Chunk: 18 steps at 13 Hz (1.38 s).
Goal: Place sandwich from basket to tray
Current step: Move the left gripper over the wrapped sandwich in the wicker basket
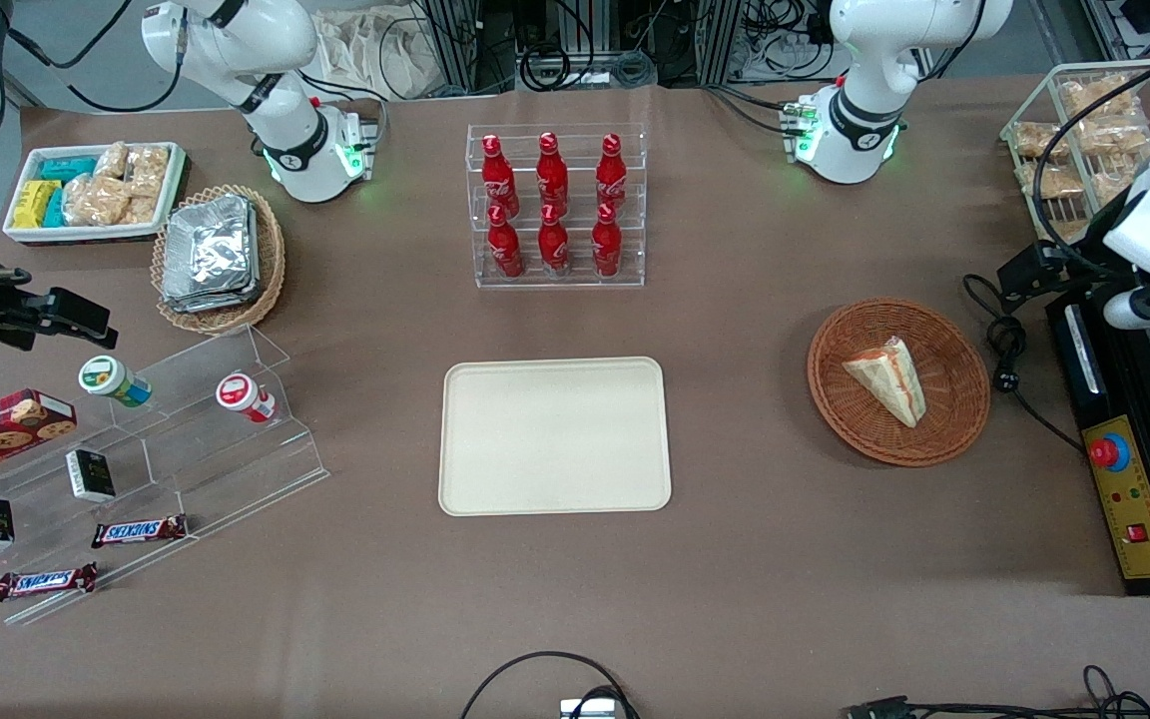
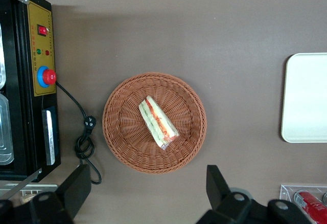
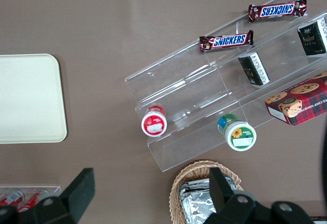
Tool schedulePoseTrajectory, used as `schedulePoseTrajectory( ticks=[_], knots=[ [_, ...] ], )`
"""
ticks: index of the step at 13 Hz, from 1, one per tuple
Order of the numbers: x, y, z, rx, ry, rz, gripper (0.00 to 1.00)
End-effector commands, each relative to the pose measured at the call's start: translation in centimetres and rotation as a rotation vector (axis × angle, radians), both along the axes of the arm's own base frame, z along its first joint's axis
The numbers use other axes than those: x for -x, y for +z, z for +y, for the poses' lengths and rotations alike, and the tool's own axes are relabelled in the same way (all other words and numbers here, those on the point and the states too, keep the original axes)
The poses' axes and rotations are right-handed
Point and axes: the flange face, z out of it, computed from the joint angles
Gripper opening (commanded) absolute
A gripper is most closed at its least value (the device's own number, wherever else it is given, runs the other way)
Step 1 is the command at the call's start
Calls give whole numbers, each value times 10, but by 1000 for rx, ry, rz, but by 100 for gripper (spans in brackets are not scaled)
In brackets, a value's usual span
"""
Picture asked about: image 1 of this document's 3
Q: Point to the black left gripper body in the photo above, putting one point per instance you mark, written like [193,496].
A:
[1077,255]

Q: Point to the triangular sandwich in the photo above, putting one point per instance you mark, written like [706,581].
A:
[889,384]

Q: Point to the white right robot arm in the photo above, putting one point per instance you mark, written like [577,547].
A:
[276,110]

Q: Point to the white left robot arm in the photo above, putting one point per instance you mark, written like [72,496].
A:
[864,60]

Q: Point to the light tan wicker basket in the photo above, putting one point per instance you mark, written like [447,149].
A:
[271,260]

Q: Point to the brown wicker basket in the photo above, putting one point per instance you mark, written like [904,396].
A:
[855,419]

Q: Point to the cream plastic tray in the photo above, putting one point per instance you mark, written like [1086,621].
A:
[555,436]

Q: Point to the bagged fried snack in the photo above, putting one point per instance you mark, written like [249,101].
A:
[1037,140]
[1072,230]
[1054,182]
[1114,133]
[1096,96]
[1119,178]

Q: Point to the green lidded cup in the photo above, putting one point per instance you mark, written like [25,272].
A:
[106,377]

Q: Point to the white rectangular snack bin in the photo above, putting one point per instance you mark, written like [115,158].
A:
[86,234]

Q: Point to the teal snack packet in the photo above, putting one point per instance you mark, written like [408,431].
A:
[55,210]
[68,168]

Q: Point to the clear rice cracker packet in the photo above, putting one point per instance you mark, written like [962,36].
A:
[140,211]
[96,202]
[112,160]
[148,170]

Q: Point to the yellow snack packet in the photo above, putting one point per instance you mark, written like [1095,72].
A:
[33,203]

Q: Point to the silver foil container stack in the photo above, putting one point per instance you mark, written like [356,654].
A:
[208,255]

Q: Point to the red lidded cup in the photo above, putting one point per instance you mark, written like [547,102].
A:
[236,392]

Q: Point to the clear acrylic stepped display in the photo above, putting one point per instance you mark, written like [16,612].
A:
[196,459]

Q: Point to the red emergency stop button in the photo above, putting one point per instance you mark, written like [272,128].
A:
[1109,452]

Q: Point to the Snickers bar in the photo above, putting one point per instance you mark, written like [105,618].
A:
[46,582]
[139,531]

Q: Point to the black machine with yellow panel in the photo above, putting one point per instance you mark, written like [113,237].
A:
[1134,499]

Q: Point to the white cloth bag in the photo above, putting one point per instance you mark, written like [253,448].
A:
[375,50]

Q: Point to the red cola bottle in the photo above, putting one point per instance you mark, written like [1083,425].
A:
[498,180]
[505,250]
[554,248]
[611,175]
[606,248]
[552,175]

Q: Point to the clear acrylic bottle rack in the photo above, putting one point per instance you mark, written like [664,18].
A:
[575,282]

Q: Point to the small silver device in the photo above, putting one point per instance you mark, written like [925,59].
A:
[587,709]

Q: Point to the aluminium frame post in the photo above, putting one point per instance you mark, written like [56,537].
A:
[720,40]
[455,45]

